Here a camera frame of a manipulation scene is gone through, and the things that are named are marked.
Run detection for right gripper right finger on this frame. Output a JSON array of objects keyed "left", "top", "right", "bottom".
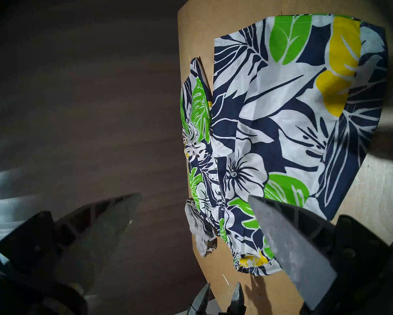
[{"left": 248, "top": 195, "right": 340, "bottom": 311}]

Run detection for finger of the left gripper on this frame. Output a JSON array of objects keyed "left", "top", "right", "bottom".
[
  {"left": 227, "top": 281, "right": 246, "bottom": 315},
  {"left": 187, "top": 282, "right": 211, "bottom": 315}
]

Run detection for floral print shorts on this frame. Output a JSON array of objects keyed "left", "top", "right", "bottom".
[{"left": 180, "top": 14, "right": 389, "bottom": 276}]

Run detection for grey shorts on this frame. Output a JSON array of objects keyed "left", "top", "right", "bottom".
[{"left": 184, "top": 199, "right": 218, "bottom": 258}]

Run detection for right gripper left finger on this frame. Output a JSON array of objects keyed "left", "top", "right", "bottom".
[{"left": 53, "top": 193, "right": 142, "bottom": 294}]

